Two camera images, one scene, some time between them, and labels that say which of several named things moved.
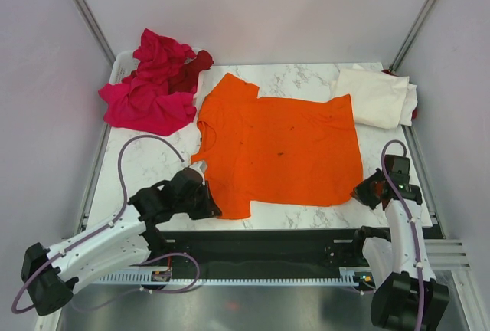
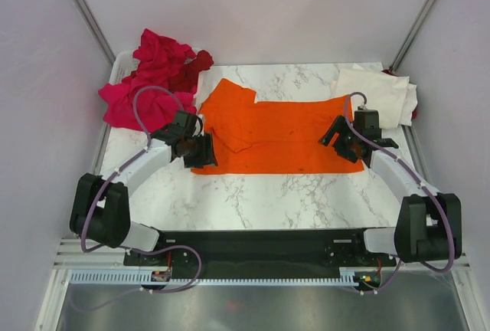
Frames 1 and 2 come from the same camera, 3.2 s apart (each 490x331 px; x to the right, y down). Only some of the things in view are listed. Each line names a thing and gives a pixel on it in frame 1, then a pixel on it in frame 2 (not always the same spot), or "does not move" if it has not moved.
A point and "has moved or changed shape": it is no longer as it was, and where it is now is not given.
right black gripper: (360, 191) → (338, 126)
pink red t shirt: (142, 100) does not move
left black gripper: (209, 208) → (207, 155)
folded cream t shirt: (378, 98) does not move
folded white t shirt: (410, 104) does not move
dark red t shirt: (185, 77) does not move
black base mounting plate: (251, 249) does not move
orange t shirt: (276, 151) has moved or changed shape
